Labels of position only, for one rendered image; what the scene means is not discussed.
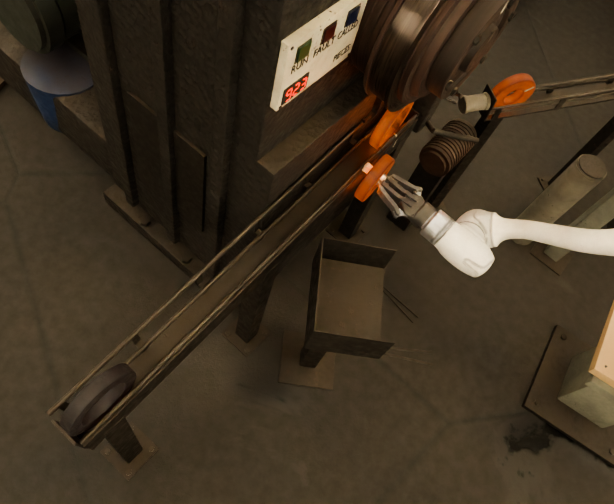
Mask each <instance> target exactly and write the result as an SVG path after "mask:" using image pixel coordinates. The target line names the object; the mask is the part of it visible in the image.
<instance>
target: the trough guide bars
mask: <svg viewBox="0 0 614 504"><path fill-rule="evenodd" d="M604 81H607V82H606V84H609V83H612V82H613V81H614V73H611V74H604V75H598V76H592V77H585V78H579V79H572V80H566V81H559V82H553V83H546V84H540V85H536V88H535V91H534V92H533V93H535V92H541V91H546V93H552V92H553V90H554V89H560V88H566V87H573V86H579V85H585V84H592V83H598V82H604ZM608 95H614V88H608V89H602V90H596V91H590V92H583V93H577V94H571V95H565V96H558V97H552V98H546V99H540V100H533V101H527V102H521V103H515V104H508V105H502V106H496V107H493V109H492V111H491V112H490V114H489V115H491V114H493V115H492V117H491V121H493V120H497V118H498V116H499V115H500V113H503V112H510V111H516V110H522V109H528V108H534V107H540V106H546V105H553V104H557V105H556V106H555V109H554V110H559V109H560V108H561V107H562V105H563V104H564V103H565V102H571V101H577V100H583V99H589V98H596V97H602V96H608Z"/></svg>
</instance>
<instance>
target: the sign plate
mask: <svg viewBox="0 0 614 504"><path fill-rule="evenodd" d="M366 3H367V0H340V1H339V2H337V3H336V4H334V5H333V6H331V7H330V8H328V9H327V10H325V11H324V12H323V13H321V14H320V15H318V16H317V17H315V18H314V19H312V20H311V21H309V22H308V23H307V24H305V25H304V26H302V27H301V28H299V29H298V30H296V31H295V32H293V33H292V34H291V35H289V36H288V37H286V38H285V39H283V40H282V41H281V47H280V52H279V58H278V63H277V69H276V75H275V80H274V86H273V91H272V97H271V102H270V107H271V108H272V109H274V110H275V111H278V110H279V109H281V108H282V107H283V106H284V105H286V104H287V103H288V102H290V101H291V100H292V99H293V98H295V97H296V96H297V95H299V94H300V93H301V92H303V91H304V90H305V89H306V88H308V87H309V86H310V85H312V84H313V83H314V82H316V81H317V80H318V79H319V78H321V77H322V76H323V75H325V74H326V73H327V72H329V71H330V70H331V69H332V68H334V67H335V66H336V65H338V64H339V63H340V62H341V61H343V60H344V59H345V58H347V57H348V56H350V52H351V49H352V46H353V43H354V40H355V37H356V34H357V31H358V28H359V25H360V22H361V19H362V16H363V12H364V9H365V6H366ZM360 5H361V8H360V11H359V14H358V17H357V20H356V21H354V22H353V23H352V24H350V25H349V26H348V27H346V23H347V20H348V17H349V13H350V12H351V11H353V10H354V9H355V8H357V7H358V6H360ZM336 22H337V26H336V29H335V33H334V37H333V38H331V39H330V40H328V41H327V42H326V43H324V44H322V41H323V37H324V33H325V30H326V29H327V28H329V27H330V26H331V25H333V24H334V23H336ZM310 40H311V41H312V43H311V47H310V52H309V55H308V56H306V57H305V58H304V59H302V60H301V61H300V62H298V63H296V61H297V56H298V52H299V48H301V47H302V46H303V45H305V44H306V43H308V42H309V41H310ZM305 77H307V81H306V79H305V80H303V79H304V78H305ZM305 81H306V82H305ZM304 82H305V83H306V85H305V84H303V83H304ZM298 83H300V86H299V87H298V85H299V84H298ZM296 84H298V85H297V86H296ZM302 84H303V85H302ZM304 85H305V87H304ZM303 87H304V88H303ZM291 88H293V90H292V94H291V97H290V95H289V94H290V93H291V90H290V89H291ZM296 88H298V89H297V90H296V91H294V90H295V89H296ZM302 88H303V89H302ZM301 89H302V90H301ZM288 90H290V91H289V92H288ZM300 90H301V91H300ZM287 92H288V95H289V96H288V97H287V96H286V94H287ZM293 92H294V94H295V93H297V94H296V95H294V96H292V95H293ZM289 98H290V99H289ZM287 99H289V100H288V101H287V102H286V100H287Z"/></svg>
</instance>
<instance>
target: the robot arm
mask: <svg viewBox="0 0 614 504"><path fill-rule="evenodd" d="M376 185H377V186H378V190H377V194H378V195H379V196H380V198H381V199H382V200H383V202H384V203H385V204H386V205H387V207H388V208H389V209H390V210H391V212H392V214H393V217H394V218H395V219H397V218H398V217H400V216H403V217H405V218H408V219H409V220H410V222H411V223H412V224H413V225H414V226H416V227H417V228H419V229H420V228H421V229H422V230H421V231H420V234H421V235H422V236H423V237H425V238H426V239H427V240H428V241H429V242H430V243H431V244H433V245H434V246H435V247H436V248H437V249H438V251H439V252H440V254H441V255H442V256H443V257H444V258H445V259H446V260H447V261H448V262H450V263H451V264H452V265H453V266H455V267H456V268H457V269H459V270H460V271H462V272H464V273H465V274H467V275H469V276H472V277H478V276H480V275H482V274H484V273H485V272H486V271H487V270H488V269H489V268H490V266H491V265H492V263H493V262H494V260H495V258H494V256H493V253H492V252H491V250H490V248H492V247H497V246H498V245H499V244H500V243H501V242H502V241H504V240H507V239H528V240H533V241H537V242H541V243H545V244H549V245H553V246H557V247H560V248H564V249H569V250H573V251H577V252H583V253H589V254H597V255H607V256H614V229H601V230H596V229H583V228H576V227H569V226H562V225H556V224H549V223H543V222H537V221H529V220H519V219H506V218H502V217H500V216H499V215H498V214H497V213H496V212H488V211H485V210H481V209H473V210H469V211H467V212H465V213H464V214H463V215H461V216H460V217H459V218H458V220H457V221H454V219H452V218H451V217H449V216H448V215H447V214H446V213H445V212H444V211H442V210H439V211H438V212H436V208H435V207H434V206H432V205H431V204H430V203H429V202H426V201H425V200H424V199H423V197H422V196H421V192H422V190H423V188H422V187H418V186H415V185H413V184H411V183H410V182H408V181H406V180H404V179H402V178H401V177H399V176H397V175H395V174H392V175H391V176H387V175H386V174H385V173H384V175H383V176H382V177H381V178H380V179H379V181H378V182H377V183H376ZM411 193H412V194H411ZM394 201H395V202H396V203H395V202H394ZM397 205H398V206H399V207H400V208H398V206H397Z"/></svg>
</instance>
